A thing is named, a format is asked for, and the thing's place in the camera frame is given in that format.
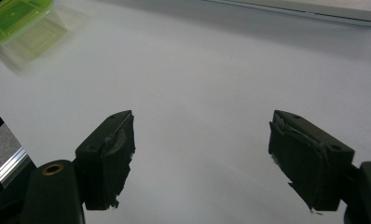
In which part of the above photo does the green lidded clear container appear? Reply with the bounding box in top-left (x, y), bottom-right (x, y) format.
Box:
top-left (0, 0), bottom-right (68, 62)

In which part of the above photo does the metal table frame rail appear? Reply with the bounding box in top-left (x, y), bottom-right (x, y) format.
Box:
top-left (0, 147), bottom-right (31, 203)

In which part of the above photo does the white framed wooden shelf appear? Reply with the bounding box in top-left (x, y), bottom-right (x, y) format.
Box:
top-left (201, 0), bottom-right (371, 27)

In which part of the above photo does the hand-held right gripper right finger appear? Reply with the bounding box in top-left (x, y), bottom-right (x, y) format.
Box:
top-left (268, 109), bottom-right (356, 213)

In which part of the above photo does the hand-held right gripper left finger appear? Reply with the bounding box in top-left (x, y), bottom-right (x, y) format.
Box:
top-left (75, 109), bottom-right (136, 211)

